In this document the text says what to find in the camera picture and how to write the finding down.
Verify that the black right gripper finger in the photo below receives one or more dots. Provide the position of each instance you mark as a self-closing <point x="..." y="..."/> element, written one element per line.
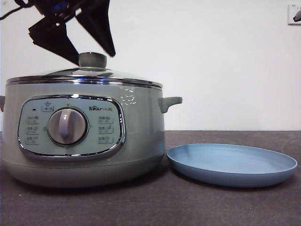
<point x="298" y="15"/>

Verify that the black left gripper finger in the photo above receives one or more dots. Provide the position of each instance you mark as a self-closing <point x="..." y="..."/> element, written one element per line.
<point x="101" y="26"/>
<point x="54" y="35"/>

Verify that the glass lid with green knob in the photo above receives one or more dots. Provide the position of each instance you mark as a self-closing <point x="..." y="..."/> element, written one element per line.
<point x="92" y="60"/>

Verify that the pale green electric steamer pot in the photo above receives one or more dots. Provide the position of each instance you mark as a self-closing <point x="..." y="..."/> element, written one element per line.
<point x="141" y="141"/>

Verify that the blue round plate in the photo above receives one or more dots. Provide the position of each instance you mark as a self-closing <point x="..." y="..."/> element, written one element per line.
<point x="225" y="174"/>

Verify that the white wall socket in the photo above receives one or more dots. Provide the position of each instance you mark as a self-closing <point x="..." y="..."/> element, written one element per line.
<point x="290" y="14"/>

